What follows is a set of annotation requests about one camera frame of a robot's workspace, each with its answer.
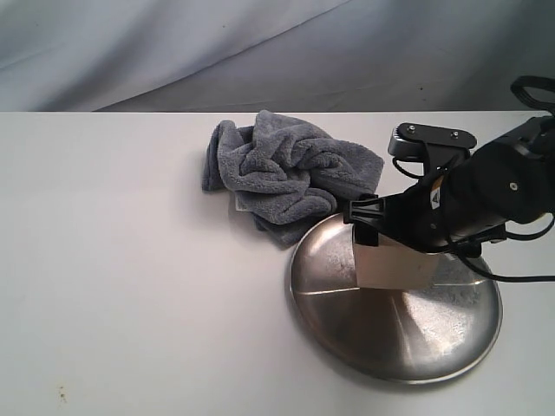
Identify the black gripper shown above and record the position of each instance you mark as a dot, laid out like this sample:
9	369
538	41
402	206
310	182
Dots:
449	212

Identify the wooden cube block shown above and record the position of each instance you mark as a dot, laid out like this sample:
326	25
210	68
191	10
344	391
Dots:
393	266

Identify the grey fluffy towel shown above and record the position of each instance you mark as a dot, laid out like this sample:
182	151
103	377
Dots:
288	173

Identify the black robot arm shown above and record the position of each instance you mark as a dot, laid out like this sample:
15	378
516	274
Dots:
525	155

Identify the round steel plate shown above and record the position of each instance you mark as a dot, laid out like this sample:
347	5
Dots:
413	337

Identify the white backdrop cloth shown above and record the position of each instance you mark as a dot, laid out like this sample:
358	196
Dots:
291	56

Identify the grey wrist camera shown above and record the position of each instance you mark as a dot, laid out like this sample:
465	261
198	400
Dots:
410	141

